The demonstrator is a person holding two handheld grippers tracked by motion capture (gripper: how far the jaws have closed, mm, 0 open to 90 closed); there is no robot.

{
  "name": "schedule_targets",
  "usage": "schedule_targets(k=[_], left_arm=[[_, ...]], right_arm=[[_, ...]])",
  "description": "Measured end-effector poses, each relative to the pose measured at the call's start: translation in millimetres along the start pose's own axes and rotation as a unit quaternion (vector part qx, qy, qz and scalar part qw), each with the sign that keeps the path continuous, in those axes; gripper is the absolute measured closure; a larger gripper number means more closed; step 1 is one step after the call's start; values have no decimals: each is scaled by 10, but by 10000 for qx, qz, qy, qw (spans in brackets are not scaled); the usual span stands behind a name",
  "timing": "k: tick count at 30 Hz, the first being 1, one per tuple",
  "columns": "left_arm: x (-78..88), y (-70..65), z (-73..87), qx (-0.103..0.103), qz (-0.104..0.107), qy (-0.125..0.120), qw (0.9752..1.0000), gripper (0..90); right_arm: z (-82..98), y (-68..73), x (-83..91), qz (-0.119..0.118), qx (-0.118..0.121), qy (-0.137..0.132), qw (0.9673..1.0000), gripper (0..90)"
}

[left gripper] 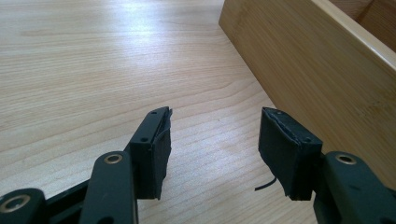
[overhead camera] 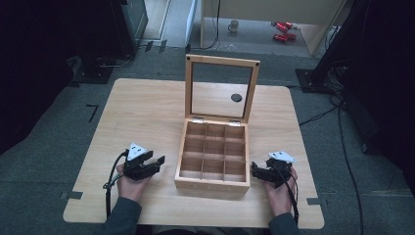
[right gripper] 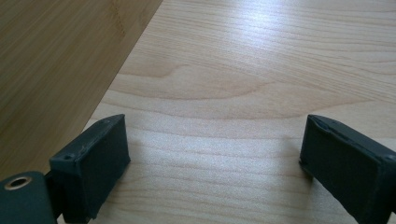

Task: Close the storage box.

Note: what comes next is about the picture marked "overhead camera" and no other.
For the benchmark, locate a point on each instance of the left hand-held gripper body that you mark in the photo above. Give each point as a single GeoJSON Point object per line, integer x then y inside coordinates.
{"type": "Point", "coordinates": [137, 163]}

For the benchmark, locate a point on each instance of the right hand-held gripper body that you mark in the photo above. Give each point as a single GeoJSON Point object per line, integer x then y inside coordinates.
{"type": "Point", "coordinates": [279, 169]}

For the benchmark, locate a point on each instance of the wooden compartment box with lid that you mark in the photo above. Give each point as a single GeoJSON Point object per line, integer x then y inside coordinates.
{"type": "Point", "coordinates": [213, 187]}

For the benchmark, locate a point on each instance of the person's left hand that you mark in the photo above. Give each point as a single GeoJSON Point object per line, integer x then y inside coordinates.
{"type": "Point", "coordinates": [130, 189]}

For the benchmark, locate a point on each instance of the person's right hand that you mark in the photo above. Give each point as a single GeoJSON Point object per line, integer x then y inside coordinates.
{"type": "Point", "coordinates": [280, 199]}

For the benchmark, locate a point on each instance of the grey tape strip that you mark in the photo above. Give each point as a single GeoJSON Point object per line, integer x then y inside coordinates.
{"type": "Point", "coordinates": [315, 201]}

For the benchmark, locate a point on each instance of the black round table grommet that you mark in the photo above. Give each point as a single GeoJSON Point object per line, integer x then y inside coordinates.
{"type": "Point", "coordinates": [236, 97]}

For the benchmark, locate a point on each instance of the red metallic object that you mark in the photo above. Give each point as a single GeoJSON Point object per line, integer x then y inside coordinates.
{"type": "Point", "coordinates": [282, 26]}
{"type": "Point", "coordinates": [284, 37]}

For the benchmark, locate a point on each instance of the dark cabinet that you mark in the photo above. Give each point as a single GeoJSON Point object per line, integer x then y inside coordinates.
{"type": "Point", "coordinates": [129, 23]}

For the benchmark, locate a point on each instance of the grey mug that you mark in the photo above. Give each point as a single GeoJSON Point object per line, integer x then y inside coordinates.
{"type": "Point", "coordinates": [233, 25]}

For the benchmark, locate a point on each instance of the black slanted stand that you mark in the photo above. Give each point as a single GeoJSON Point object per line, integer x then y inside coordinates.
{"type": "Point", "coordinates": [339, 36]}

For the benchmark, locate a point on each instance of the black stand base plate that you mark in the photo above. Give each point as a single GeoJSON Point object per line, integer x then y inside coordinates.
{"type": "Point", "coordinates": [308, 81]}

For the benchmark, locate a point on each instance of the light wooden cabinet frame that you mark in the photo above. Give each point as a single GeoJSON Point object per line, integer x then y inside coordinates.
{"type": "Point", "coordinates": [313, 36]}

